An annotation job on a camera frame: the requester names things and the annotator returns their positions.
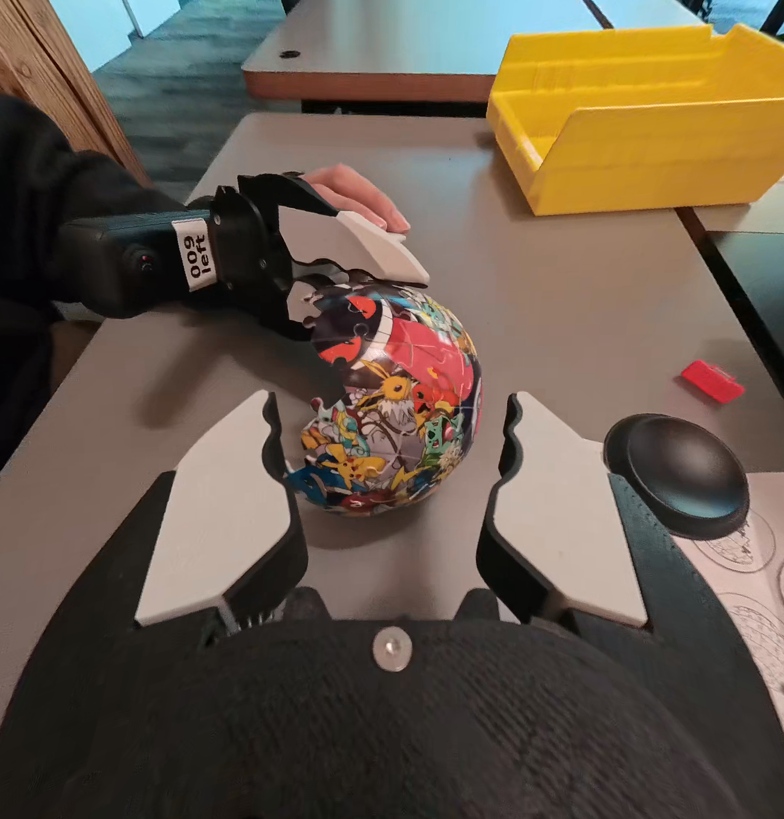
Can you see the partly built puzzle ball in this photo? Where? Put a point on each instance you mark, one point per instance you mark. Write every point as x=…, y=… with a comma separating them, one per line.
x=398, y=384

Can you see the yellow plastic bin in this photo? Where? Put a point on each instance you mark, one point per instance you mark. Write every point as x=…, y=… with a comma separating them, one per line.
x=654, y=147

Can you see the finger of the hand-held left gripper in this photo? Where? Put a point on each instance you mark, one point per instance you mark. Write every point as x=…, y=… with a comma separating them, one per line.
x=366, y=249
x=301, y=304

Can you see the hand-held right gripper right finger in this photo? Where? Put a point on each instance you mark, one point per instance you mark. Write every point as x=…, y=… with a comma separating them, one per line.
x=564, y=512

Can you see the person's left hand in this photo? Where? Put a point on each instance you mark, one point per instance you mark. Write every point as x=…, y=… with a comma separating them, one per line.
x=360, y=195

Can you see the folded puzzle leaflet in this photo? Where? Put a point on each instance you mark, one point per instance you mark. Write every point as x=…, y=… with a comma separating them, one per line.
x=762, y=608

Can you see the black round ball stand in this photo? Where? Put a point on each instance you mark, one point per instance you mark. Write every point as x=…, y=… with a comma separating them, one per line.
x=679, y=473

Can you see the red plastic clip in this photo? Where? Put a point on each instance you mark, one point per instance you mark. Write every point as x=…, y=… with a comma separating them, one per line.
x=711, y=382

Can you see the wooden pillar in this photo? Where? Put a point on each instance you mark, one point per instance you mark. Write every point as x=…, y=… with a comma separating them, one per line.
x=33, y=51

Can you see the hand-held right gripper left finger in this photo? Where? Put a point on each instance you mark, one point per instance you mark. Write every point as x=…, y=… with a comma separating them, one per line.
x=219, y=512

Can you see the grey table with wood edge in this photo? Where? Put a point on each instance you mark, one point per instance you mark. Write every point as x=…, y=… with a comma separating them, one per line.
x=398, y=38

